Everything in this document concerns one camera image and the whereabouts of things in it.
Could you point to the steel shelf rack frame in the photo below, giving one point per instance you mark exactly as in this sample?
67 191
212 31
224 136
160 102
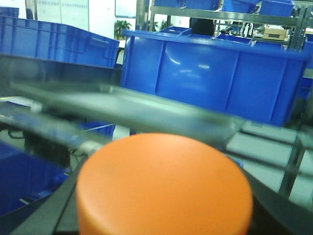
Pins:
59 108

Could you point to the potted green plant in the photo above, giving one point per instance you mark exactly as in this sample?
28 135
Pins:
119 26

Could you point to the blue divided bin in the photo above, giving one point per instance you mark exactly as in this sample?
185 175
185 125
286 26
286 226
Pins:
256 83

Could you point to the orange capacitor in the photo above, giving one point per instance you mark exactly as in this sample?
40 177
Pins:
162 184

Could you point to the cardboard box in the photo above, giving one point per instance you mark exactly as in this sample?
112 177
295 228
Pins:
276 33

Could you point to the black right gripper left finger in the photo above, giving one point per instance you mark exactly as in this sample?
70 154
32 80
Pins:
53 215

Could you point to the blue crate at left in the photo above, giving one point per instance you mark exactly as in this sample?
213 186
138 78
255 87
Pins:
56 42

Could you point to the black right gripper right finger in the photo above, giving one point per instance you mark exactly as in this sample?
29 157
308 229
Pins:
273 214

